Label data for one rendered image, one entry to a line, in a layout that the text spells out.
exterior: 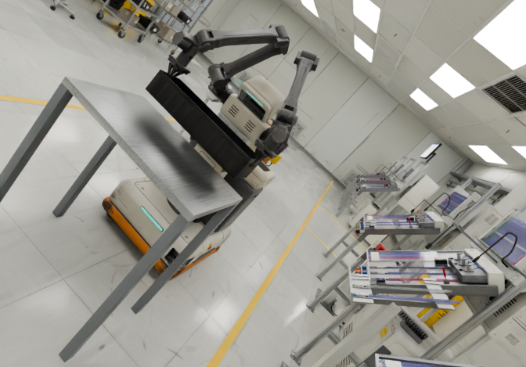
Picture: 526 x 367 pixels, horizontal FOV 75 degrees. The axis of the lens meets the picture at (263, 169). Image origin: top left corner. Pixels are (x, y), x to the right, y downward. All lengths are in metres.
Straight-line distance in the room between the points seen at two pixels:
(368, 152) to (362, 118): 1.06
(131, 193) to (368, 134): 9.48
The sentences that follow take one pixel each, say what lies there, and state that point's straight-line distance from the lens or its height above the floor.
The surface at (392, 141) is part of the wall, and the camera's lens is 11.08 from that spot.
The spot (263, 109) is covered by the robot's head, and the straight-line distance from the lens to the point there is 1.77.
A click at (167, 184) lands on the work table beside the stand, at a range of 1.19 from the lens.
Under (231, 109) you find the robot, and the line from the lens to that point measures 1.89.
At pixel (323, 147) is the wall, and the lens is 11.08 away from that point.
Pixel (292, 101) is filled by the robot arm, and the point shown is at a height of 1.26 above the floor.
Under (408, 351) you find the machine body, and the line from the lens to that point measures 2.59.
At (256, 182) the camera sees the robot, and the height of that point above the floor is 0.74.
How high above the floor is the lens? 1.31
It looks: 13 degrees down
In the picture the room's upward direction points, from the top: 42 degrees clockwise
